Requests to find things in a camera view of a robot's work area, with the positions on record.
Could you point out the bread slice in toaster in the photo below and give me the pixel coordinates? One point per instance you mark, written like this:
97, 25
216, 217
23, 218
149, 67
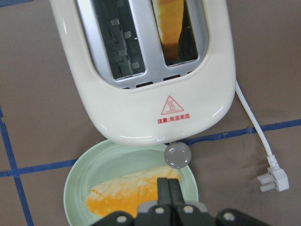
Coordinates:
169, 17

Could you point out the triangular bread on plate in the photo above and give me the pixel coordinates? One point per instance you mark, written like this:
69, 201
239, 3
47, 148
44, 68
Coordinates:
127, 192

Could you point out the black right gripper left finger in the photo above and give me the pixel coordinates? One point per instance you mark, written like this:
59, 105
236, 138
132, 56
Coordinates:
164, 197

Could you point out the light green plate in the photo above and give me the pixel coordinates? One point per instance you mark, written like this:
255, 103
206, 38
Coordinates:
108, 160

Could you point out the white two-slot toaster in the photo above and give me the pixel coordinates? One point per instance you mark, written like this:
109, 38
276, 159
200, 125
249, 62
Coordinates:
132, 93

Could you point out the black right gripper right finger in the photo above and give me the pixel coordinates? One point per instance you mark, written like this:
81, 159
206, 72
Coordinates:
175, 192

